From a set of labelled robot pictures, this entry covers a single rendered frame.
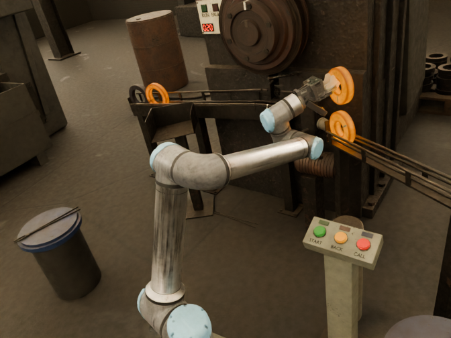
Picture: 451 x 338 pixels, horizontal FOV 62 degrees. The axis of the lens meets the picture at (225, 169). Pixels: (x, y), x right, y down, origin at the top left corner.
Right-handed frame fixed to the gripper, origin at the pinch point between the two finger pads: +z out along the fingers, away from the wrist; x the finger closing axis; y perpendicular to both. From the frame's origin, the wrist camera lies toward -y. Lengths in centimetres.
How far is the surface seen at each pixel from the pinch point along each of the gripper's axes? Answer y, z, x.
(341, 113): -13.6, -4.3, -1.2
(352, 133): -20.9, -5.7, -7.8
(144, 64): -34, -60, 338
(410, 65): -54, 80, 61
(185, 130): -14, -64, 70
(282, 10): 28.5, 0.1, 31.9
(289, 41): 14.8, -2.2, 30.3
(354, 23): 9.9, 25.2, 20.4
